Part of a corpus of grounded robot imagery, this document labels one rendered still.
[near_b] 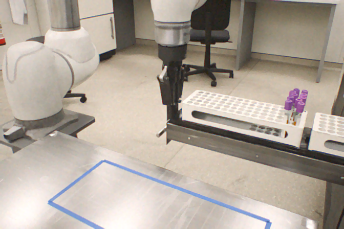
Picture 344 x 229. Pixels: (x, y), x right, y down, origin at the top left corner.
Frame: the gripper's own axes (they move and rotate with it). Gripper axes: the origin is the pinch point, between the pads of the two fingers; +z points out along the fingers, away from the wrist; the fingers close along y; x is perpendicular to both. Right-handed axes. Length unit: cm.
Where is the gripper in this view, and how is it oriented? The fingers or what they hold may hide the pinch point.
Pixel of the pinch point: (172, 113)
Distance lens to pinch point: 84.5
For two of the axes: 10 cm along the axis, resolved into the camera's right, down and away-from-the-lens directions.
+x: -8.9, -2.1, 4.0
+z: -0.1, 8.9, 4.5
